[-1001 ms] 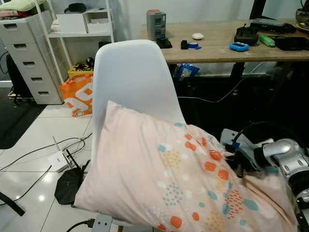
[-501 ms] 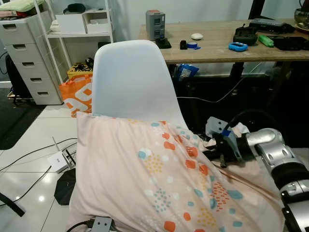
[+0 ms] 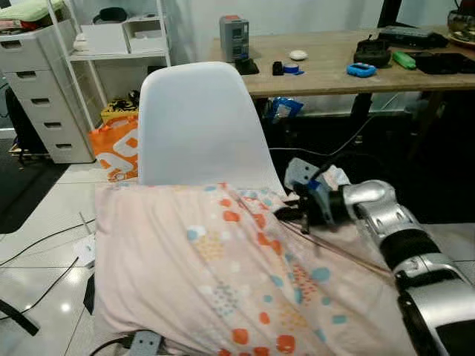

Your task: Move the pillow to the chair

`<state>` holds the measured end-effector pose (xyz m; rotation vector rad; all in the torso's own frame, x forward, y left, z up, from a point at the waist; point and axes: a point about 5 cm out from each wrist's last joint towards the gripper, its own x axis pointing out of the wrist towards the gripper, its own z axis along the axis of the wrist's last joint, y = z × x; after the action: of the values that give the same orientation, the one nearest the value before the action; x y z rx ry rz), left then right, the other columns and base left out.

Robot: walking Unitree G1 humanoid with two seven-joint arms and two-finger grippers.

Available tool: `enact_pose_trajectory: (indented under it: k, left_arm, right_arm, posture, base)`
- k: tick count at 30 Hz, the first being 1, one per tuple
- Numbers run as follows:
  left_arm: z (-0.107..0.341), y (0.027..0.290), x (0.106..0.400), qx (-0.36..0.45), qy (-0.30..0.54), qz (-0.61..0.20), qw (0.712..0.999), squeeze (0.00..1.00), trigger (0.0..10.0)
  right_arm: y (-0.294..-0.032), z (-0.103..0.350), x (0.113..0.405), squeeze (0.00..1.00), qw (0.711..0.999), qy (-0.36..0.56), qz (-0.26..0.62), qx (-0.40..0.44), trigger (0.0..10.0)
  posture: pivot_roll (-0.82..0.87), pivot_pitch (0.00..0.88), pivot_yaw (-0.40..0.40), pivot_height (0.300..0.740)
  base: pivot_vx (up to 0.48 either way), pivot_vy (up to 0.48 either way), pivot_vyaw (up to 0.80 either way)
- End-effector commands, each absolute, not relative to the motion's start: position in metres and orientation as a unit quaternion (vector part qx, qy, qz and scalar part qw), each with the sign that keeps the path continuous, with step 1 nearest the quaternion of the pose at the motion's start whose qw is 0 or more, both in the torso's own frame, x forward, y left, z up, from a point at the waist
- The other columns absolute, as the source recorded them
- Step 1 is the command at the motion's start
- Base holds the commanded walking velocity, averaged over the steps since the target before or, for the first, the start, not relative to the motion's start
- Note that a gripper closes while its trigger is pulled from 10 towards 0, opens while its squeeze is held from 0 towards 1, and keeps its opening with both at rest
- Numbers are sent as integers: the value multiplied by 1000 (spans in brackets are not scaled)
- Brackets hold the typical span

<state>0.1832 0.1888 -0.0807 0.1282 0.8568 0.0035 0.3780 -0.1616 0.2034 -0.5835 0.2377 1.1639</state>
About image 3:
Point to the pink pillow with coloured dots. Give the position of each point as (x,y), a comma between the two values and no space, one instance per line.
(223,274)

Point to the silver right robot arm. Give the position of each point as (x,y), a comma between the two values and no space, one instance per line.
(423,267)

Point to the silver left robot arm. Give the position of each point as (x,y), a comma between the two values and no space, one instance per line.
(145,343)

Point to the white chair with wooden legs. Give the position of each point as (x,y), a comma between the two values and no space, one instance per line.
(200,126)

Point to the white crumpled cloth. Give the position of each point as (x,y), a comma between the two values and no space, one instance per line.
(338,175)

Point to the thin brown rod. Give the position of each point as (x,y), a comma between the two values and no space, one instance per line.
(341,254)

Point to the blue plastic packet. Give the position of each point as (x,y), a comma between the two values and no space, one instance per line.
(284,109)

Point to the wooden desk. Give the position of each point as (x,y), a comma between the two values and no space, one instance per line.
(326,78)

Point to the small black block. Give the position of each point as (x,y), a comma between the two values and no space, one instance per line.
(247,67)

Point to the white oval object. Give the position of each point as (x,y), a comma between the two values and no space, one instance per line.
(298,55)

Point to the black bulky device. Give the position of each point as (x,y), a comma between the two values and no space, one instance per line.
(372,52)

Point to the green cylinder object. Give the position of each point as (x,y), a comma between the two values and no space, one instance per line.
(404,60)

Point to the orange shopping bag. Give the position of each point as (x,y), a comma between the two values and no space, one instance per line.
(115,152)

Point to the grey upright device box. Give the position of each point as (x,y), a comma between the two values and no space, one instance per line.
(234,37)

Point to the flat black pad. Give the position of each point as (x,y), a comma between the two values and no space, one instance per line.
(445,63)

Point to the long black device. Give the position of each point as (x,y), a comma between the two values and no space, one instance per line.
(412,35)

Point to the yellow box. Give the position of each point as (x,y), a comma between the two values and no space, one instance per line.
(119,111)

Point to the black monitor stand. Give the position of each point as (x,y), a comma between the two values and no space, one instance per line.
(390,13)

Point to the dark round bowl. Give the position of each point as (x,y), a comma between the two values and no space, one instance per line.
(462,24)

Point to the white box with compartments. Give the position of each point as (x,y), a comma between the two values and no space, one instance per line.
(145,35)

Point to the white metal shelf rack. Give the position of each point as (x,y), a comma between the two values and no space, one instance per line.
(119,56)

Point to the plain white box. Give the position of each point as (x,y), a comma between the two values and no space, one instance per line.
(104,38)

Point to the black floor mat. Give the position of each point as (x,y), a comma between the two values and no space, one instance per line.
(26,185)

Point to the black headset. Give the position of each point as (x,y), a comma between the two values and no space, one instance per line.
(110,15)

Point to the small white figurine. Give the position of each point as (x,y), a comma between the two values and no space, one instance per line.
(80,42)

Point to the white drawer cabinet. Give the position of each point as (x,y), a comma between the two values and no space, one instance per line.
(44,96)

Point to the black bar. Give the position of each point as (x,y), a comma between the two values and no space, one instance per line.
(18,317)

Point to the green folded cloth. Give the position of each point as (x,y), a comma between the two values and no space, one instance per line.
(30,10)

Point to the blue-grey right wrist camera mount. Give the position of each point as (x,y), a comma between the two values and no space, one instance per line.
(303,176)

